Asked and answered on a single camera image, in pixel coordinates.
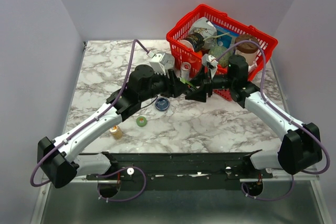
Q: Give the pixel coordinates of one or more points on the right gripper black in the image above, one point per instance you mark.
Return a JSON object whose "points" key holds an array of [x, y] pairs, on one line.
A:
{"points": [[200, 95]]}

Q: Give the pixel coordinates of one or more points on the red shopping basket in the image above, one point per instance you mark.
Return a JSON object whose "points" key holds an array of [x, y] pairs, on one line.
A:
{"points": [[183, 54]]}

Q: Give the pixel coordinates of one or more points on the white pump bottle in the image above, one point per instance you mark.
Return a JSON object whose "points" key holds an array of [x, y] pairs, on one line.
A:
{"points": [[252, 67]]}

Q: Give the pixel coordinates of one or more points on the brown lid white tub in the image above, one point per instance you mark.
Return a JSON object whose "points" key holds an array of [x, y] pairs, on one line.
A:
{"points": [[247, 49]]}

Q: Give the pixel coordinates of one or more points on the green bottle cap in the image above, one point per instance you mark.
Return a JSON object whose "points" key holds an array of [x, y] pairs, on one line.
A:
{"points": [[141, 121]]}

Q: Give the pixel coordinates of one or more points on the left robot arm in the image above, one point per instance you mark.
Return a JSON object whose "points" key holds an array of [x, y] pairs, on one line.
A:
{"points": [[58, 158]]}

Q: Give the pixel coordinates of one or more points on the blue box in basket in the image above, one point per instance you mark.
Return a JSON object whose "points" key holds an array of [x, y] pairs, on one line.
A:
{"points": [[225, 37]]}

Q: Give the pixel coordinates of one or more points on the dark blue round dish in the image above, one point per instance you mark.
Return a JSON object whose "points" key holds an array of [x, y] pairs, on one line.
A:
{"points": [[162, 104]]}

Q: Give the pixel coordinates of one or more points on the amber pill bottle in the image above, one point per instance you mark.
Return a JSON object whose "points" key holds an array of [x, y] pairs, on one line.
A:
{"points": [[116, 132]]}

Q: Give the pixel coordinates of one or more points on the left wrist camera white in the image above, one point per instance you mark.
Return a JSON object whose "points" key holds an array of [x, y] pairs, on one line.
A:
{"points": [[157, 64]]}

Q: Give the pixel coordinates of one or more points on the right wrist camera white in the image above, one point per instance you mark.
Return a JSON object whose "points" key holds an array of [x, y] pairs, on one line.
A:
{"points": [[210, 63]]}

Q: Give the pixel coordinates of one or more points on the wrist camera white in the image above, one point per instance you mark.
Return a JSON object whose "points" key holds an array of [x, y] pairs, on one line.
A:
{"points": [[210, 63], [157, 64]]}

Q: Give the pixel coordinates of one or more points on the grey printed pouch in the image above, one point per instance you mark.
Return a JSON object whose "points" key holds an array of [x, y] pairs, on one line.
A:
{"points": [[206, 29]]}

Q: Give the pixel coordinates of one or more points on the red bull can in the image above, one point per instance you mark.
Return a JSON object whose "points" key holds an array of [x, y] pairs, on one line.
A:
{"points": [[185, 71]]}

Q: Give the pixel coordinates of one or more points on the grey toilet paper roll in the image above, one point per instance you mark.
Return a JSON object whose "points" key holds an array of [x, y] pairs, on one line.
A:
{"points": [[168, 61]]}

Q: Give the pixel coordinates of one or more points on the black table front frame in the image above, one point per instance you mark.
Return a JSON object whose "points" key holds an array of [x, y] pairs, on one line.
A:
{"points": [[181, 171]]}

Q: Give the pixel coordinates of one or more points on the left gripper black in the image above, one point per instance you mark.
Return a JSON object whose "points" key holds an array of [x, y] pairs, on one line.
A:
{"points": [[174, 87]]}

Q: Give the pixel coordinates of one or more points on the green melon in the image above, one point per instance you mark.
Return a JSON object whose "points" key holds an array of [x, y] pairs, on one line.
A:
{"points": [[217, 51]]}

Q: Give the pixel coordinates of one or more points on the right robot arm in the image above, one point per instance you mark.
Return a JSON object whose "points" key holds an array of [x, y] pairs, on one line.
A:
{"points": [[300, 143]]}

